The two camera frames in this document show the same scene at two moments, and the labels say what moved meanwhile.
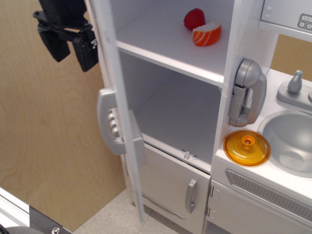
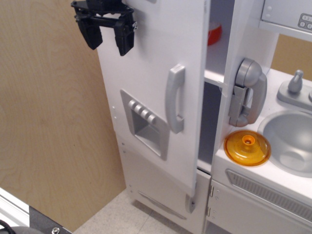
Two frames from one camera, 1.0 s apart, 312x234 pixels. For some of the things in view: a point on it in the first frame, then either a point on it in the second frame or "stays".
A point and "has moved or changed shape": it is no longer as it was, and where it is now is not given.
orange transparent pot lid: (247, 148) stays
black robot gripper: (60, 19) -> (124, 27)
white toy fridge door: (104, 10) has moved or changed shape
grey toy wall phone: (247, 102) stays
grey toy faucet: (293, 92) stays
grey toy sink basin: (289, 134) stays
